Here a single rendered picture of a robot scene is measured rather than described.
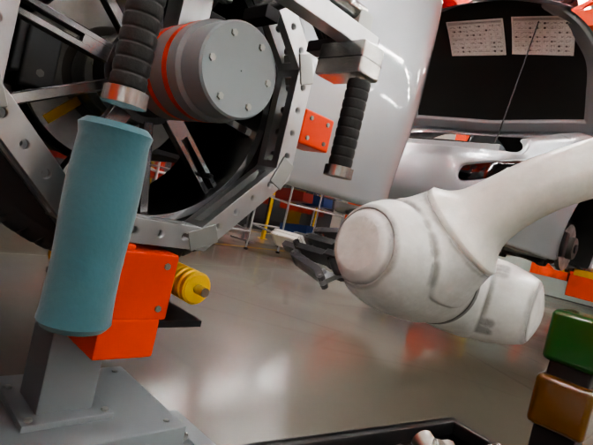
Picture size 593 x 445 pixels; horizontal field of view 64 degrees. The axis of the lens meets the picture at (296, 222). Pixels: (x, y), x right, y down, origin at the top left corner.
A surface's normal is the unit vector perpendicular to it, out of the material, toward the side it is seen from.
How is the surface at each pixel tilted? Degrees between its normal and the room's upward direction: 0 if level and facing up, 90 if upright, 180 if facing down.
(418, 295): 121
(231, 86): 90
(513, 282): 52
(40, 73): 90
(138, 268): 90
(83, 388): 90
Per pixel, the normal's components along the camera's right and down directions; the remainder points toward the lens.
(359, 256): -0.74, -0.21
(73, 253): 0.00, 0.06
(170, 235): 0.69, 0.18
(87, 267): 0.42, 0.15
